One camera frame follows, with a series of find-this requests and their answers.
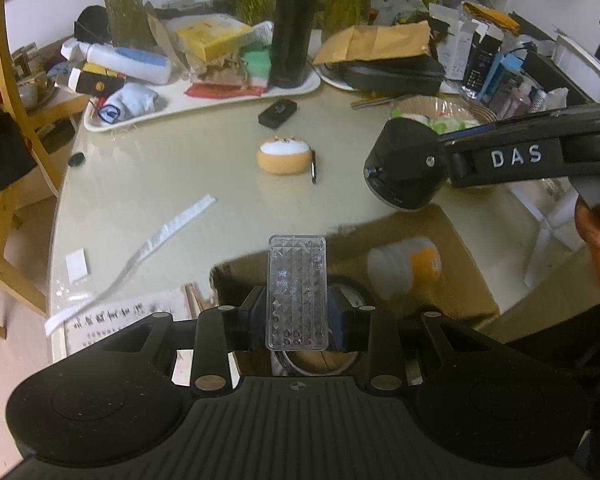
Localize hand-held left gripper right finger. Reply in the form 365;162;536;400
328;285;494;396

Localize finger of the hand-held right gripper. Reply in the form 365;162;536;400
424;106;600;190

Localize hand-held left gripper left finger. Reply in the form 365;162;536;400
102;285;267;397

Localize round glass pot lid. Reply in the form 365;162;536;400
271;275;377;377

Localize clear textured plastic box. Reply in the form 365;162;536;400
265;233;330;352

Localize brown cardboard box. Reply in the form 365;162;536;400
208;202;502;377

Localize green wipe packet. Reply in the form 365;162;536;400
425;115;482;136

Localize blue carton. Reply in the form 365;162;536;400
487;54;524;107

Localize white open box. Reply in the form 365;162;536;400
551;29;600;107

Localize white paper sheet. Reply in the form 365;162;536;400
522;179;589;289

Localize white jar orange label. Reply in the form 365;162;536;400
366;237;444;302

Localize wicker basket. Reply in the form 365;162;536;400
387;94;497;137

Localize calligraphy paper sheet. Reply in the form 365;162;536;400
61;284;217;362

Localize white and black carton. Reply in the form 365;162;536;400
436;4;474;82

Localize black zip case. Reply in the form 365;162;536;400
342;54;447;97

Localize yellow packet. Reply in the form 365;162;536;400
461;1;519;32

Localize wooden chopsticks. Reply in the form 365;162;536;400
349;95;397;109

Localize orange dog-shaped case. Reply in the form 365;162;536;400
256;135;322;185

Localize brown paper envelope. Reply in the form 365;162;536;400
312;20;432;66

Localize small white card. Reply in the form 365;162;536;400
64;248;92;282

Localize white plate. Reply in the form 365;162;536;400
314;64;362;93

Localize small black box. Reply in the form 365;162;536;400
258;99;299;127

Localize white serving tray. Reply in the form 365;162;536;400
82;64;322;134

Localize red packet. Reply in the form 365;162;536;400
184;82;267;99

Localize black thermos bottle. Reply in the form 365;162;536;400
269;0;327;89

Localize white sock blue patch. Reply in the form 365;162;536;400
97;83;162;126

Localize wooden chair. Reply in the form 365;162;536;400
0;0;77;342

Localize black and yellow box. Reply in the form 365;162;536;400
68;63;128;95

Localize white bottle blue label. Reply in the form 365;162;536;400
61;40;174;85

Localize black cloth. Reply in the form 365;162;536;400
0;104;37;207

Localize metal pot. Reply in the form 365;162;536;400
9;42;57;111

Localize black knit hat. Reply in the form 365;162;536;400
74;5;112;44

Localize glass vase dried flowers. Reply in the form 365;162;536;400
94;0;149;49

